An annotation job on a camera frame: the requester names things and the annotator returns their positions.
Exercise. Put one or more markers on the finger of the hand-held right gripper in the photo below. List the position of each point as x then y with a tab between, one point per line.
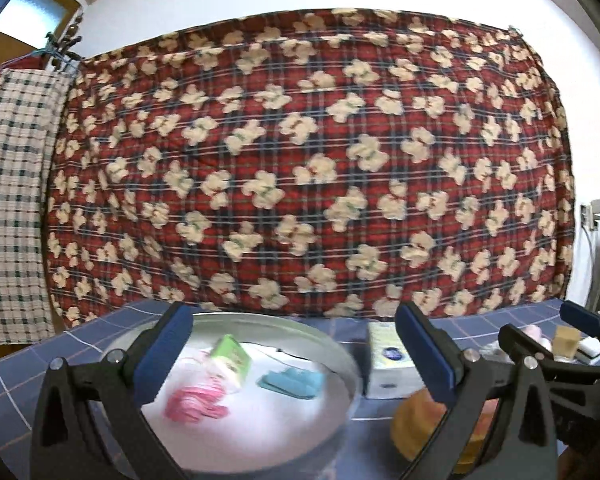
512	340
580	316

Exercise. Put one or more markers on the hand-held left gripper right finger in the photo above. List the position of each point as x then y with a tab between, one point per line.
425	355

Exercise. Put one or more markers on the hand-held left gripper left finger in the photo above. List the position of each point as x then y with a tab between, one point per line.
162	355

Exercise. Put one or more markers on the yellow sponge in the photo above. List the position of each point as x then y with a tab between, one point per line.
566	346

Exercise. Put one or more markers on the orange round sponge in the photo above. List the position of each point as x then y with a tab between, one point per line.
420	430

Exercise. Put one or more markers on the round metal basin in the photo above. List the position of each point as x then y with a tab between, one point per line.
280	440

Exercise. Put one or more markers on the pink soft item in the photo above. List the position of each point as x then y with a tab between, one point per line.
532	331

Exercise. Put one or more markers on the white packet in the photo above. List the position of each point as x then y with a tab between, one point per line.
590	348

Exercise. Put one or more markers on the white tissue box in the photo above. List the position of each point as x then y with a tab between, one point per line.
385	365

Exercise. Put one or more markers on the pink cloth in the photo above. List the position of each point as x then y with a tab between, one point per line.
195	400

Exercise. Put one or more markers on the green packet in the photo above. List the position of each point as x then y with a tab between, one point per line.
231	355

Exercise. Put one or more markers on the blue folded cloth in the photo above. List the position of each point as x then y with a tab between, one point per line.
290	384

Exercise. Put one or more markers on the blue checked bed sheet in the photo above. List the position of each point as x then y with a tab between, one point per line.
10	390

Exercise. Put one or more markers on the white green checked cloth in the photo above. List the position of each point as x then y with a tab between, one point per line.
15	200

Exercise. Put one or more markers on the red plaid teddy bear blanket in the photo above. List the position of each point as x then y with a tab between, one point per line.
305	160

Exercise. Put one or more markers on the blue clothes hanger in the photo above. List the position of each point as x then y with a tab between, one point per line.
62	55

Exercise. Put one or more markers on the wooden door with glass pane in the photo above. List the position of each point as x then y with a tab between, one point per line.
30	15

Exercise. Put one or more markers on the wall socket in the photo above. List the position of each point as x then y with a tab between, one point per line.
587	215

